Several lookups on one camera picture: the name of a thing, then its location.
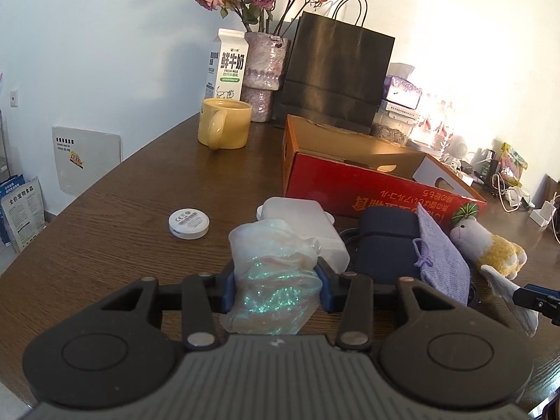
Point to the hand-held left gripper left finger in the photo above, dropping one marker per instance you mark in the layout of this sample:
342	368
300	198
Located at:
228	291

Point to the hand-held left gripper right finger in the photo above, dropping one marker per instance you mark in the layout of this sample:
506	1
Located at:
326	288

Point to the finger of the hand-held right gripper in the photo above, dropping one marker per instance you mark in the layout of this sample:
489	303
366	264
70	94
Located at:
540	299

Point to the iridescent glitter plastic bag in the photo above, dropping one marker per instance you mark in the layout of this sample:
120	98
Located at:
271	280

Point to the white yellow plush toy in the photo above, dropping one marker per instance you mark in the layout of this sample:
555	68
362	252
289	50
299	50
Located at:
498	249

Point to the navy fabric case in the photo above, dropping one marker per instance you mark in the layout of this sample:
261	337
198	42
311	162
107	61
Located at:
380	240

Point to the translucent plastic box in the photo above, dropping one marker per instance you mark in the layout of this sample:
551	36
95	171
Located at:
302	218

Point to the white round disc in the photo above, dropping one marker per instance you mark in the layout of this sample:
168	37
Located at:
188	223

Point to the red cardboard box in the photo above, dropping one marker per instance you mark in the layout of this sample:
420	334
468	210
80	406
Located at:
385	192

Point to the white charger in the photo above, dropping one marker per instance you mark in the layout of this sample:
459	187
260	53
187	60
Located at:
542	216

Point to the yellow snack packet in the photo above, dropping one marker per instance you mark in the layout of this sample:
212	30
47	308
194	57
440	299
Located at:
512	162

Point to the small dark bottle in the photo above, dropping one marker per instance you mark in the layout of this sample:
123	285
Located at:
492	166

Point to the yellow mug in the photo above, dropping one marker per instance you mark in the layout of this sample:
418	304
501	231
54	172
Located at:
232	127

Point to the clear seed container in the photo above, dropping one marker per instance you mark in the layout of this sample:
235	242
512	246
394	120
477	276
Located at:
389	133

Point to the white round desk fan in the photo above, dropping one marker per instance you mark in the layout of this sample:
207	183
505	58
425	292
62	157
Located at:
457	146

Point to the pack of water bottles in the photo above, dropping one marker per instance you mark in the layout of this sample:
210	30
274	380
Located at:
433	122

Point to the purple tissue pack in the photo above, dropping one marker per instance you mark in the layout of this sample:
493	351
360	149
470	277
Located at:
400	92

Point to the grey pet food bag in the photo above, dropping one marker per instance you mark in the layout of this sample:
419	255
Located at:
24	214

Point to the black paper bag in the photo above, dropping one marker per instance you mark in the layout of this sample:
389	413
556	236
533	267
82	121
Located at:
337	70

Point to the purple speckled vase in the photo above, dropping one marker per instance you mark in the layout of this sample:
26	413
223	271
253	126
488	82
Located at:
262	74

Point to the white milk carton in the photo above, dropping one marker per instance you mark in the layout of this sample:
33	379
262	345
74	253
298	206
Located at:
229	65

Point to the blue packet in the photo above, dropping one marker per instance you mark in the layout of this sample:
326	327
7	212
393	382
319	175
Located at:
8	183

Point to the white wall socket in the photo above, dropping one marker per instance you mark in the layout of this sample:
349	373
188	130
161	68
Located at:
14	97

